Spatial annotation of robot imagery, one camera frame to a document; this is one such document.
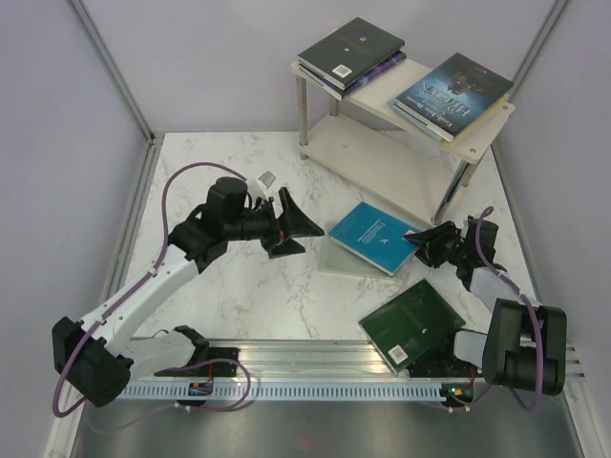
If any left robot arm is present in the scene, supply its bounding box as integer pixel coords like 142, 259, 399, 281
52, 177, 325, 407

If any white two-tier shelf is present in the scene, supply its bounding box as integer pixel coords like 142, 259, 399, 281
291, 59, 515, 226

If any black book Moon and Sixpence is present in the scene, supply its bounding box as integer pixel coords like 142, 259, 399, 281
297, 17, 405, 90

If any light blue cat book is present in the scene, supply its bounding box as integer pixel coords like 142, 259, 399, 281
388, 99, 448, 143

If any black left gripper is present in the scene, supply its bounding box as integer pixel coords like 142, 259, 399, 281
224, 188, 324, 260

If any purple galaxy cover book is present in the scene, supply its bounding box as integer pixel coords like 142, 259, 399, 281
297, 51, 407, 100

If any aluminium frame post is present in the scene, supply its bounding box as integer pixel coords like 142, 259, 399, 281
508, 0, 572, 102
65, 0, 156, 145

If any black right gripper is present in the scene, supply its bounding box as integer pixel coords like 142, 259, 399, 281
402, 220, 469, 269

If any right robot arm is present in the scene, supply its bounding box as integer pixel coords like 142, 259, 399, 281
403, 217, 567, 397

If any white perforated cable duct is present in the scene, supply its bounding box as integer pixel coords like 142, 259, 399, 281
119, 380, 453, 402

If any yellow book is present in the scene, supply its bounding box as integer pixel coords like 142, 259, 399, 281
441, 93, 510, 146

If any clear plastic file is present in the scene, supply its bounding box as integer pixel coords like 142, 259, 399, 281
318, 238, 390, 280

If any left aluminium frame post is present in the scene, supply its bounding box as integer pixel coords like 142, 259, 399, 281
65, 0, 156, 145

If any right aluminium frame post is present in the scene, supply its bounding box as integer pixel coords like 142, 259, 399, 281
508, 0, 572, 102

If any aluminium front rail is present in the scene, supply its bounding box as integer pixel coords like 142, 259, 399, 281
128, 339, 588, 383

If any bright blue book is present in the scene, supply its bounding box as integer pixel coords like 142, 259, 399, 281
329, 201, 421, 277

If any dark green book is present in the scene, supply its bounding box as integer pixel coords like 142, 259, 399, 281
358, 280, 466, 374

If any dark blue Wuthering Heights book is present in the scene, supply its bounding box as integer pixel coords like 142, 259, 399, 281
392, 52, 514, 141

